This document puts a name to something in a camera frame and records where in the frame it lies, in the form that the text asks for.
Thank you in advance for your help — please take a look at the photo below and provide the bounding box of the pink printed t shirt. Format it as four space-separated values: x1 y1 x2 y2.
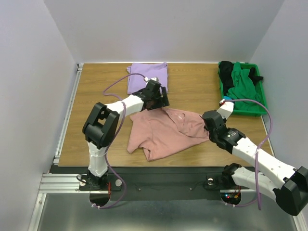
127 108 209 162

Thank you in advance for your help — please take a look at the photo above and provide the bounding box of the left aluminium rail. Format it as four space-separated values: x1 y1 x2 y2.
38 64 86 194

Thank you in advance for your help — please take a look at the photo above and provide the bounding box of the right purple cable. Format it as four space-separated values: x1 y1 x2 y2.
220 98 274 210

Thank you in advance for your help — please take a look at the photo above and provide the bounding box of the green t shirt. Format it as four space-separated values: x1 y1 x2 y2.
226 62 261 111

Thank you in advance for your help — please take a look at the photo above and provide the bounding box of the black t shirt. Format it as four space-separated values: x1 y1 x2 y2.
218 61 263 91

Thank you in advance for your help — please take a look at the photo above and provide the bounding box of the blue garment in bin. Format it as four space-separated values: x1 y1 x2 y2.
223 96 232 101

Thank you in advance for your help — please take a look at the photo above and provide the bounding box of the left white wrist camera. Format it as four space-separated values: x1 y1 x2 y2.
143 77 159 83

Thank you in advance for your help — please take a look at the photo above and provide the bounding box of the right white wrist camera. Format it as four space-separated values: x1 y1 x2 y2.
217 99 234 120

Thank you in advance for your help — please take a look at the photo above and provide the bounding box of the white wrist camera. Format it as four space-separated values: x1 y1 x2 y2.
217 99 234 120
143 77 159 83

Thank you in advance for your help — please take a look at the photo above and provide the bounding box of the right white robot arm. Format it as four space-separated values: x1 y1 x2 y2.
202 110 308 216

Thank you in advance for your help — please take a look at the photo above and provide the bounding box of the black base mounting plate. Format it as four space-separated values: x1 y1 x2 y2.
77 167 238 201

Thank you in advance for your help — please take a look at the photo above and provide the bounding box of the purple t shirt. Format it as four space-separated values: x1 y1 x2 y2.
126 62 168 95

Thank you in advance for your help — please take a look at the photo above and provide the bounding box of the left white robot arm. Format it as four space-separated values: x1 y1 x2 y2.
77 79 169 190

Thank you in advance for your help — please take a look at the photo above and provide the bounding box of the green plastic bin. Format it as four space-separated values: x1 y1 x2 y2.
218 63 267 117

